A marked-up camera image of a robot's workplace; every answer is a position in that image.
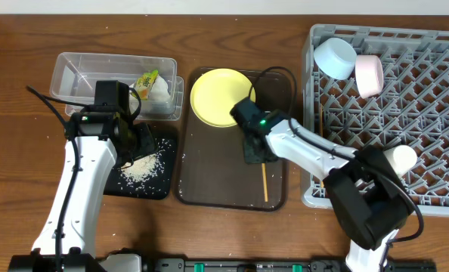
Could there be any green snack wrapper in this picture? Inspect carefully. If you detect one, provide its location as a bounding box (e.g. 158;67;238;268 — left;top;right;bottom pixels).
133;70;159;100

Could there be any wooden chopstick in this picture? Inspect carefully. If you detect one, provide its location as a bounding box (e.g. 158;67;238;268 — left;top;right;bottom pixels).
261;163;268;202
319;104;324;188

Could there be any white tissue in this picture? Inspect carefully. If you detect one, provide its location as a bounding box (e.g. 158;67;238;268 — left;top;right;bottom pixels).
135;76;172;114

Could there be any yellow round plate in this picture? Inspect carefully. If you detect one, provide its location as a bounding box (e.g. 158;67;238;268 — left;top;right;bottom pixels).
190;68;252;128

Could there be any pile of rice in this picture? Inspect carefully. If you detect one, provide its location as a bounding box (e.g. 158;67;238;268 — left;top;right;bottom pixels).
117;139;169;191

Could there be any light blue bowl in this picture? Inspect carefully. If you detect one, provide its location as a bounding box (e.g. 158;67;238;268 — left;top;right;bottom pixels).
314;38;357;80

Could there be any white bowl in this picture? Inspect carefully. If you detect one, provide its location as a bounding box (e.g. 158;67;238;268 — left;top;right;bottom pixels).
355;55;384;98

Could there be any small white cup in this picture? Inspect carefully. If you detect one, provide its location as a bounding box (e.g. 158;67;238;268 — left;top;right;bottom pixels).
383;145;418;177

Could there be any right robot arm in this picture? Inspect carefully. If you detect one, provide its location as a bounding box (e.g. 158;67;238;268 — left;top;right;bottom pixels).
230;98;418;271

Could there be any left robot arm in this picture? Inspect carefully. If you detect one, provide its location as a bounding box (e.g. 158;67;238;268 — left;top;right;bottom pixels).
8;80;157;271

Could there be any grey plastic dishwasher rack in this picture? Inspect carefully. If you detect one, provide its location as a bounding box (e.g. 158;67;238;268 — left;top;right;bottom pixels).
302;24;449;217

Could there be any clear plastic bin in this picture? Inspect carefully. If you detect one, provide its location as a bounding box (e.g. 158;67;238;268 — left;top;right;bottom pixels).
50;52;184;121

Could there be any black plastic tray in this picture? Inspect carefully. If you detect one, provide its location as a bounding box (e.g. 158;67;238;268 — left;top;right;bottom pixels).
104;128;178;200

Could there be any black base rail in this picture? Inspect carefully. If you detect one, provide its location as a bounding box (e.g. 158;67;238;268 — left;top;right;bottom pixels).
95;258;437;272

